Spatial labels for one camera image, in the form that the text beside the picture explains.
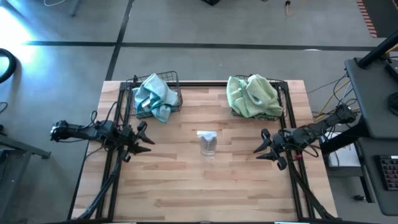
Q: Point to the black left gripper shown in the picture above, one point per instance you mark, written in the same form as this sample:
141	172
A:
126	140

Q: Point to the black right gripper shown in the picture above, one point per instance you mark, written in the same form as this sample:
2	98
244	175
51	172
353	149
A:
281	143

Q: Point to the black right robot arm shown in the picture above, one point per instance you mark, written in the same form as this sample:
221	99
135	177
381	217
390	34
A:
323	126

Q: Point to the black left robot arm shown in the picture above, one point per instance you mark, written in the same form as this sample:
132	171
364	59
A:
81	133

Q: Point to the clear spray bottle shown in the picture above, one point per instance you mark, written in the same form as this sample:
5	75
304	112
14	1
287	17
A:
207	144

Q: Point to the white box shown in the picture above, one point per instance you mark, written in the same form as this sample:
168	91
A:
342	158

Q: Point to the small black floor object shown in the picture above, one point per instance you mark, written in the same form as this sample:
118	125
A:
359	198

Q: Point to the dark grey keyboard tray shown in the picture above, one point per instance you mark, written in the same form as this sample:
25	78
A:
370	174

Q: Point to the grey desk foot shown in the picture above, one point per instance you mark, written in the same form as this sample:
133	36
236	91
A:
31	149

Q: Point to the dark grey desk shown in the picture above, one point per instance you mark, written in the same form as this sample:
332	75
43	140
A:
373	102

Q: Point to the black keyboard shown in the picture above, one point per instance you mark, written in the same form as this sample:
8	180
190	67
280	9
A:
390	172

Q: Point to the black round device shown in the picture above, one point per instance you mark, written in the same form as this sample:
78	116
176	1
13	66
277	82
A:
394	104

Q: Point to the grey table leg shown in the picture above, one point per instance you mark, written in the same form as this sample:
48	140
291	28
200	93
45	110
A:
76	7

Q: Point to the black floor mat orange edge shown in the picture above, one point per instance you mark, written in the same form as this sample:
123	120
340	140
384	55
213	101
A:
385	15

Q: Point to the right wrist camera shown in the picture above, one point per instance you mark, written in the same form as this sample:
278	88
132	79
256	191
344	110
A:
282	163

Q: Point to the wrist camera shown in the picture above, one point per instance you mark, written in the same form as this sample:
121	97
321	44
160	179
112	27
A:
282	163
127	157

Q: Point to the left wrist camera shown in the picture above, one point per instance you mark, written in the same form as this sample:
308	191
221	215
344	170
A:
127	157

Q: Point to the black metal rig frame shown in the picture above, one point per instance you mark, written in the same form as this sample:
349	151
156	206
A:
202	83

